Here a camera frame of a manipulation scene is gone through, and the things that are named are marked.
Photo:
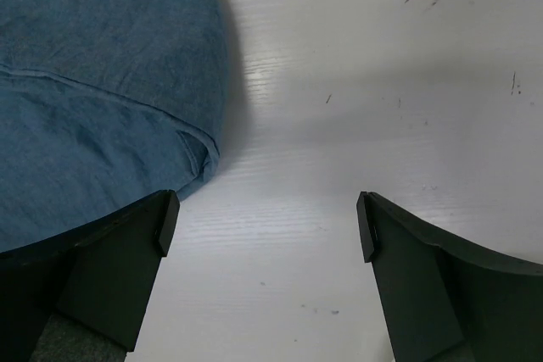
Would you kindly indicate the blue cloth napkin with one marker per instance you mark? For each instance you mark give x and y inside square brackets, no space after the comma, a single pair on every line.
[104,102]

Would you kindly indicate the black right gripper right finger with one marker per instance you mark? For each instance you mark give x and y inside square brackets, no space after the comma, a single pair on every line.
[445,298]

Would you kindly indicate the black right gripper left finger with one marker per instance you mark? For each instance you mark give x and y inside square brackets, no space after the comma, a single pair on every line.
[82,295]

